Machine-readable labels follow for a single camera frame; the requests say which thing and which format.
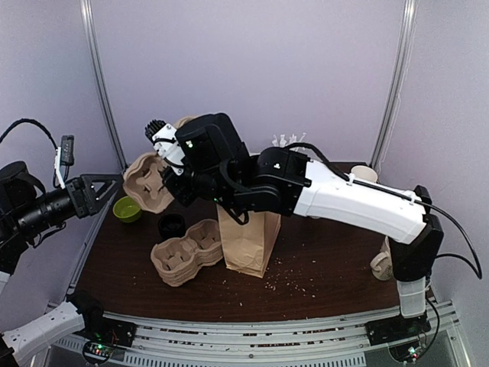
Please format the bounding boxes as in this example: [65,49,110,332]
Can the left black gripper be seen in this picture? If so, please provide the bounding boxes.
[15,172,124,237]

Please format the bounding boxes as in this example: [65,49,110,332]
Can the single brown pulp cup carrier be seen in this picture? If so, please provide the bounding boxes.
[121,115,198,215]

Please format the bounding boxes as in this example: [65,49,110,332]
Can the brown pulp cup carrier stack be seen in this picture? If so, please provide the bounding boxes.
[151,219,224,287]

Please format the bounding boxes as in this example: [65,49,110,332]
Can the brown paper takeout bag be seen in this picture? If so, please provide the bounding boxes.
[217,206,281,278]

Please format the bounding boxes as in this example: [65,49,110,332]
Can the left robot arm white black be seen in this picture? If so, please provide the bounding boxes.
[1,161,122,366]

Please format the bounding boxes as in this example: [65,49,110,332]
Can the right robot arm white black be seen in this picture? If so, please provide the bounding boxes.
[145,113,443,338]

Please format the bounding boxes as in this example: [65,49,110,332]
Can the green small bowl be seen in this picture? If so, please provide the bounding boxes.
[112,196,142,223]

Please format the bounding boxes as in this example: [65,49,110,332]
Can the glass jar of straws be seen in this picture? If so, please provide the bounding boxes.
[271,132,307,148]

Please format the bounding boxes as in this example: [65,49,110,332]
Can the stack of paper cups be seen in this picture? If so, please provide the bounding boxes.
[348,165,378,184]

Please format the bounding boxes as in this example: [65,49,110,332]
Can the beige ceramic mug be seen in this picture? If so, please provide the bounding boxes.
[370,238,393,281]

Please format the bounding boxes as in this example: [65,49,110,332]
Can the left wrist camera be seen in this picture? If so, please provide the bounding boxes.
[53,135,75,189]

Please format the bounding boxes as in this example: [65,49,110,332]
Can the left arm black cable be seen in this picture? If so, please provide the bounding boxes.
[0,119,58,150]

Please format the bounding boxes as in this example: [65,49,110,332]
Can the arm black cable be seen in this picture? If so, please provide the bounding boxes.
[0,119,58,150]
[416,204,483,279]

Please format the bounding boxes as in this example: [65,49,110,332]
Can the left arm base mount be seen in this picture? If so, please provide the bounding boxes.
[74,311,137,365]

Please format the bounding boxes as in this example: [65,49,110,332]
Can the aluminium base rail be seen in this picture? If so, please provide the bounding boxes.
[32,300,469,367]

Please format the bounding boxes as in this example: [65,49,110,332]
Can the left aluminium frame post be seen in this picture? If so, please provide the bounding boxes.
[79,0,128,171]

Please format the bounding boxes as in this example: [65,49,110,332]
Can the aluminium frame post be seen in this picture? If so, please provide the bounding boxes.
[370,0,418,173]
[79,0,128,171]

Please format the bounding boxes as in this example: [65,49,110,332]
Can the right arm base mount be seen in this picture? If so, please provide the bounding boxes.
[364,311,432,365]

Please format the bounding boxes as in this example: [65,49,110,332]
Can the right aluminium frame post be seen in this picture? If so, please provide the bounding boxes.
[370,0,418,173]

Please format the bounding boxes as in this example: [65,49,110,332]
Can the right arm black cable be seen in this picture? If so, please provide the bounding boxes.
[416,204,483,279]

